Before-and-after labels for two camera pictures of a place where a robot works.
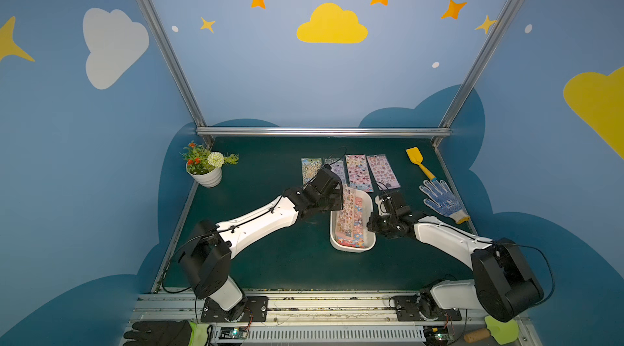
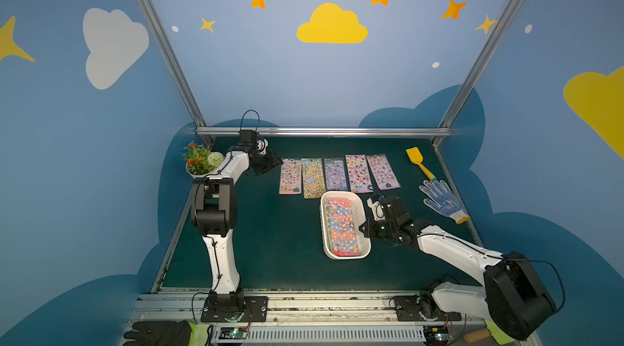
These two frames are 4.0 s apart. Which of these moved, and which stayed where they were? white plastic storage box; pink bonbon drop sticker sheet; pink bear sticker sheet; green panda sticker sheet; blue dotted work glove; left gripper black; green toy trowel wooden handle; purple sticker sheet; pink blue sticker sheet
Moved: white plastic storage box; pink bonbon drop sticker sheet; left gripper black
Stayed: green panda sticker sheet; green toy trowel wooden handle; purple sticker sheet; blue dotted work glove; pink bear sticker sheet; pink blue sticker sheet
